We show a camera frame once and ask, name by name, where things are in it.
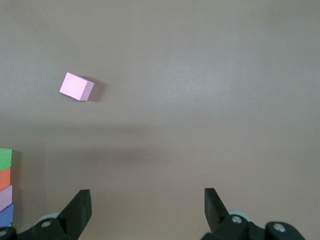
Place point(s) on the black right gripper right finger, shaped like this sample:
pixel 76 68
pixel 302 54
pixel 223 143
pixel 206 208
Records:
pixel 215 212

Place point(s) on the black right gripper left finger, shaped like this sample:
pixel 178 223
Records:
pixel 77 210

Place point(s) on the purple foam block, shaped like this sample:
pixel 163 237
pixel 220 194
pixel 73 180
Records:
pixel 6 216

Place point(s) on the pink foam block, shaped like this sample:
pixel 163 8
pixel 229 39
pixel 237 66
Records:
pixel 75 86
pixel 5 198

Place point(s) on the orange foam block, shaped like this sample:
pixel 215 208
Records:
pixel 4 178

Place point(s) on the green foam block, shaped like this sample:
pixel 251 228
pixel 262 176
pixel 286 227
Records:
pixel 5 159

